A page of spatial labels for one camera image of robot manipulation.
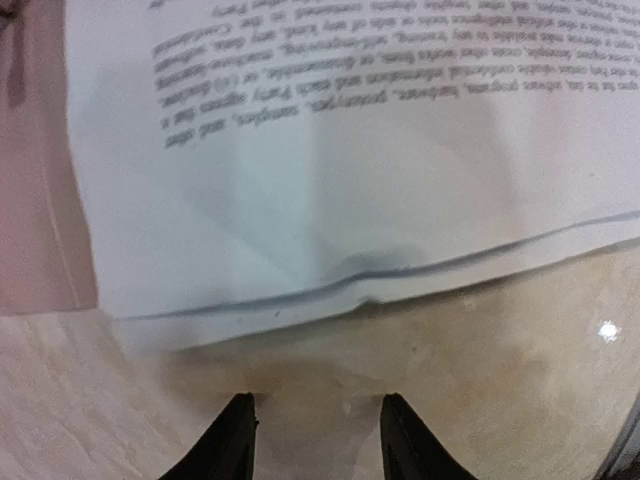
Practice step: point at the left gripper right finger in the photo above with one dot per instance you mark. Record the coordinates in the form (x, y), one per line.
(409, 449)

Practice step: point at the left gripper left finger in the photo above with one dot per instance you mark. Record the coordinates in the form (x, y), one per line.
(226, 450)

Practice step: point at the printed paper sheet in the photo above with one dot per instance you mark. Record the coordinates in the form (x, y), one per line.
(250, 165)

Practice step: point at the translucent brown folder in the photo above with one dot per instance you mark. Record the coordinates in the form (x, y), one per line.
(46, 261)

